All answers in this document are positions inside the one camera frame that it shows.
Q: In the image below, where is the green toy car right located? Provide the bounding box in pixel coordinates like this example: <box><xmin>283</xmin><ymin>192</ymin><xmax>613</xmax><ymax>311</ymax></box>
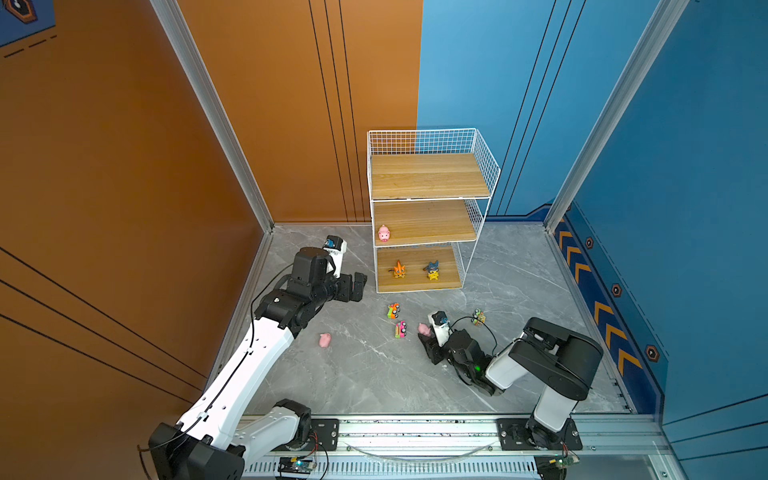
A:
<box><xmin>472</xmin><ymin>309</ymin><xmax>486</xmax><ymax>326</ymax></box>

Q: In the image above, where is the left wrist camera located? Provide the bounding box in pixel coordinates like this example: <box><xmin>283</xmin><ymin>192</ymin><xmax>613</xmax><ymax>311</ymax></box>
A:
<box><xmin>323</xmin><ymin>235</ymin><xmax>347</xmax><ymax>278</ymax></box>

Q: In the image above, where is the right aluminium corner post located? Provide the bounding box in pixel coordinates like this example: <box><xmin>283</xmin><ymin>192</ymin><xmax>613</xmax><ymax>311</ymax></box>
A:
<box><xmin>543</xmin><ymin>0</ymin><xmax>689</xmax><ymax>234</ymax></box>

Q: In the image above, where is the right circuit board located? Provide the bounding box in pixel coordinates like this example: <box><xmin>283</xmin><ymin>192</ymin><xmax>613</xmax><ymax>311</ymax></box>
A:
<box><xmin>534</xmin><ymin>453</ymin><xmax>580</xmax><ymax>480</ymax></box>

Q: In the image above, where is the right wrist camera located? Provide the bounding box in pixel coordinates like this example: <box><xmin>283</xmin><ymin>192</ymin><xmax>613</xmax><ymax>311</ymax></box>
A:
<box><xmin>428</xmin><ymin>310</ymin><xmax>451</xmax><ymax>347</ymax></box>

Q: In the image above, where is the left circuit board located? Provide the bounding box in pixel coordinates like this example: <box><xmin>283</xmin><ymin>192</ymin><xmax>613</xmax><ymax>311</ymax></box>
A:
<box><xmin>276</xmin><ymin>457</ymin><xmax>317</xmax><ymax>479</ymax></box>

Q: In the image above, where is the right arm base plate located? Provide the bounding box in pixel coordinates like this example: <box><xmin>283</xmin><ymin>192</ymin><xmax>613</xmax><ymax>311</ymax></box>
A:
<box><xmin>495</xmin><ymin>417</ymin><xmax>583</xmax><ymax>452</ymax></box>

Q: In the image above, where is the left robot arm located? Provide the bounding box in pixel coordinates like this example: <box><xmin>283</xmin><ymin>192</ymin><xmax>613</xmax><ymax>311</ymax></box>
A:
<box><xmin>138</xmin><ymin>235</ymin><xmax>367</xmax><ymax>479</ymax></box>

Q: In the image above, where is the circuit board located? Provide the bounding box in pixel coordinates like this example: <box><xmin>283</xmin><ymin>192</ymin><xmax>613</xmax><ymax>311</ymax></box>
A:
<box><xmin>534</xmin><ymin>453</ymin><xmax>580</xmax><ymax>480</ymax></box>
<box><xmin>276</xmin><ymin>457</ymin><xmax>317</xmax><ymax>479</ymax></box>

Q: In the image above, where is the pink toy truck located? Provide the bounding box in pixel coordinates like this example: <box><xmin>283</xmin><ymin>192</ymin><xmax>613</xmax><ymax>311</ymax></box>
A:
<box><xmin>395</xmin><ymin>321</ymin><xmax>407</xmax><ymax>338</ymax></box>

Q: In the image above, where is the aluminium rail frame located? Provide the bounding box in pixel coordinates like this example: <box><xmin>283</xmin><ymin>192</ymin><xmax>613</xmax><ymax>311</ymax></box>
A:
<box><xmin>239</xmin><ymin>414</ymin><xmax>684</xmax><ymax>479</ymax></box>

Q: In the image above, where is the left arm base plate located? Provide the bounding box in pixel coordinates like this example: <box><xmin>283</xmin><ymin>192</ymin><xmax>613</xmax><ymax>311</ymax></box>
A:
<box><xmin>272</xmin><ymin>417</ymin><xmax>340</xmax><ymax>452</ymax></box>

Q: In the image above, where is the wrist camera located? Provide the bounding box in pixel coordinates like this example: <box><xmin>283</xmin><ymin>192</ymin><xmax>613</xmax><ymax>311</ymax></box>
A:
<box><xmin>323</xmin><ymin>235</ymin><xmax>347</xmax><ymax>278</ymax></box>
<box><xmin>428</xmin><ymin>310</ymin><xmax>451</xmax><ymax>347</ymax></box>

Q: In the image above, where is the grey hooded pikachu figure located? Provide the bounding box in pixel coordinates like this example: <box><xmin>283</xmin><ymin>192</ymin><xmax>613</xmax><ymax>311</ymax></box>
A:
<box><xmin>423</xmin><ymin>260</ymin><xmax>440</xmax><ymax>281</ymax></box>

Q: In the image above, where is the white wire wooden shelf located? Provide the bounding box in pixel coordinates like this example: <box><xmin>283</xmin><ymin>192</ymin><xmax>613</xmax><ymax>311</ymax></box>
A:
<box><xmin>367</xmin><ymin>128</ymin><xmax>501</xmax><ymax>293</ymax></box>

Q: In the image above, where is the left aluminium corner post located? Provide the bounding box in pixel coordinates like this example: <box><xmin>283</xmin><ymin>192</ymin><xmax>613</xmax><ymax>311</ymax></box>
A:
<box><xmin>150</xmin><ymin>0</ymin><xmax>274</xmax><ymax>234</ymax></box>

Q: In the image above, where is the orange green toy truck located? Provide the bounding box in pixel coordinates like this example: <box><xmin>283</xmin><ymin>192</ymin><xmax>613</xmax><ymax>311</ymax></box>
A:
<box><xmin>387</xmin><ymin>303</ymin><xmax>400</xmax><ymax>319</ymax></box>

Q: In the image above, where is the orange pikachu figure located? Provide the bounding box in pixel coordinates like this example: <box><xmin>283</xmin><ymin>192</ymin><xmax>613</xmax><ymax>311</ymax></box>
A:
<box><xmin>389</xmin><ymin>260</ymin><xmax>406</xmax><ymax>279</ymax></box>

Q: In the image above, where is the aluminium corner post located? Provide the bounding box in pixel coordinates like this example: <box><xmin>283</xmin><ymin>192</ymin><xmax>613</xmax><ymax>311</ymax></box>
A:
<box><xmin>150</xmin><ymin>0</ymin><xmax>274</xmax><ymax>234</ymax></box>
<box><xmin>543</xmin><ymin>0</ymin><xmax>689</xmax><ymax>234</ymax></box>

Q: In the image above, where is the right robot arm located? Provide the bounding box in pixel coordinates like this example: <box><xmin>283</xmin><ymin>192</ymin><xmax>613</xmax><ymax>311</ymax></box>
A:
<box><xmin>418</xmin><ymin>311</ymin><xmax>603</xmax><ymax>451</ymax></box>

